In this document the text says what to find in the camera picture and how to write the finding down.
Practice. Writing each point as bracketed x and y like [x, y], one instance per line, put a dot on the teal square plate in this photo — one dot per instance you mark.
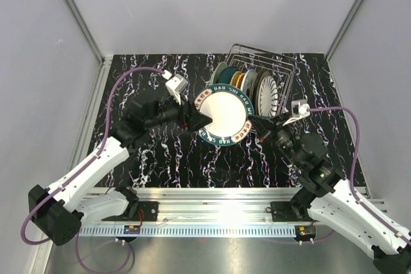
[226, 75]

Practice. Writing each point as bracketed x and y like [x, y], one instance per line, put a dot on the white blue striped plate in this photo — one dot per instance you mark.
[267, 97]

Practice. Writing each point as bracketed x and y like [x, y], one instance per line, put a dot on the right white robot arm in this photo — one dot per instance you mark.
[326, 196]

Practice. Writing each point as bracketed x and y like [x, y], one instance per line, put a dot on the orange woven basket plate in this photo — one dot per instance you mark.
[240, 80]

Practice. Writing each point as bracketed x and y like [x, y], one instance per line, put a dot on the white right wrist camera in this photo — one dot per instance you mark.
[299, 110]

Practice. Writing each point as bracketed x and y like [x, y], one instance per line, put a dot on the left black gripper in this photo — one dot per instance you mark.
[191, 119]

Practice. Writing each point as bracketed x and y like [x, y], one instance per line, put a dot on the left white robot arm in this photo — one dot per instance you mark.
[57, 210]

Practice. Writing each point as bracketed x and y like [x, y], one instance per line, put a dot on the yellow woven pattern plate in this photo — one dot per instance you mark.
[234, 78]

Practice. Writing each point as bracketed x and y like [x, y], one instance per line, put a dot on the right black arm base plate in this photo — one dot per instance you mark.
[281, 211]

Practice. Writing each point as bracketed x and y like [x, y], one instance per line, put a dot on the left small circuit board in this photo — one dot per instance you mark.
[132, 229]

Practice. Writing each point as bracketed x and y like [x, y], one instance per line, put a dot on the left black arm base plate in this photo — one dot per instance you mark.
[147, 210]

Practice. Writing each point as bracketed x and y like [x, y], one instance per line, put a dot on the grey reindeer pattern plate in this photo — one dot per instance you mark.
[262, 74]

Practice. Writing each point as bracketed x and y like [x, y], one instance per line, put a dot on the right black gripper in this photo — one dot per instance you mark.
[264, 127]

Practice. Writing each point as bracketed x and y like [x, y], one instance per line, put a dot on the mint green flower plate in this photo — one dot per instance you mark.
[214, 77]

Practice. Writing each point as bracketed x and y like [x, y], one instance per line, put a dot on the metal wire dish rack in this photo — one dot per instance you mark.
[282, 68]

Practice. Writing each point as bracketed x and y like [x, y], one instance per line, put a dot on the white slotted cable duct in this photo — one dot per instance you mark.
[246, 231]

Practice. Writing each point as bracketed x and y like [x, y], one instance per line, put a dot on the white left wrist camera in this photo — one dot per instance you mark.
[175, 85]

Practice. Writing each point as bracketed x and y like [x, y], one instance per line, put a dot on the right small circuit board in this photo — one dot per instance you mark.
[306, 231]

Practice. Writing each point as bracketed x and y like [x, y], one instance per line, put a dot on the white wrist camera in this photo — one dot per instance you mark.
[175, 85]
[299, 110]

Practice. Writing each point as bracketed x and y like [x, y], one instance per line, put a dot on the left aluminium frame post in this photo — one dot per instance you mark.
[85, 31]

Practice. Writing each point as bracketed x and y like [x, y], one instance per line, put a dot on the dark blue glazed plate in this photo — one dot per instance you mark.
[253, 95]

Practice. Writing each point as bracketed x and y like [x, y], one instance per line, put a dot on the white watermelon pattern plate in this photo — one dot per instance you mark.
[248, 82]

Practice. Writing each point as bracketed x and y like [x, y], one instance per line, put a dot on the white green rimmed lettered plate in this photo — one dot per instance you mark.
[229, 108]

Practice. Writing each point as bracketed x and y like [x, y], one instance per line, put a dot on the right aluminium frame post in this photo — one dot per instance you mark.
[343, 29]

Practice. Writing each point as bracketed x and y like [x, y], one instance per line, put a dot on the aluminium frame post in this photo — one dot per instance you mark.
[85, 31]
[343, 29]

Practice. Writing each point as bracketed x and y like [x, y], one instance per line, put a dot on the aluminium mounting rail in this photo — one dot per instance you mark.
[201, 204]

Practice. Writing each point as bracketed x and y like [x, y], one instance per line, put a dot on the small circuit board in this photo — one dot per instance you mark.
[132, 229]
[306, 231]

